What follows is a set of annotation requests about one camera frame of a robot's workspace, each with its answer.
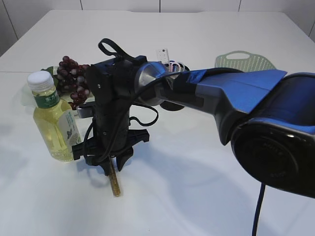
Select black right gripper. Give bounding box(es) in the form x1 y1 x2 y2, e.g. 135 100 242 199
72 60 149 176

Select gold glitter pen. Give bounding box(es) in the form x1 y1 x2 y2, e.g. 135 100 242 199
109 158 121 197

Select yellow tea bottle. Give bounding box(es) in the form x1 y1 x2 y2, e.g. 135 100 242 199
27 71 81 162

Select purple grape bunch with leaves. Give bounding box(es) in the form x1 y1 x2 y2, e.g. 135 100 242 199
45 56 92 110

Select pink purple scissors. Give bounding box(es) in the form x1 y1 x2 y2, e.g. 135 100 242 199
164 61 186 72

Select blue scissors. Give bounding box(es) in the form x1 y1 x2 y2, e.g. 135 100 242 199
169 60 189 72

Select clear plastic ruler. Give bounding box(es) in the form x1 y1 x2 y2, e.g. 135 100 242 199
156 48 170 64

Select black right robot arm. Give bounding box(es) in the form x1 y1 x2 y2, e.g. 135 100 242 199
72 59 315 198

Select pale green wavy plate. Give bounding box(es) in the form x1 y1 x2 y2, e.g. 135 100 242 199
21 66 96 116

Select black mesh pen cup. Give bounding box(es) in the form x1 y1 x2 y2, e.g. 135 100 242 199
159 65 190 111

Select green plastic basket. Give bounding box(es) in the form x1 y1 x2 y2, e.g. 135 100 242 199
215 51 276 72

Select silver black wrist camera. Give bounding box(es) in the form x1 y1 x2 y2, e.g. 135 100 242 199
76 101 95 118

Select grey cable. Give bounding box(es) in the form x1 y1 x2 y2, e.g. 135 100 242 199
82 38 315 236

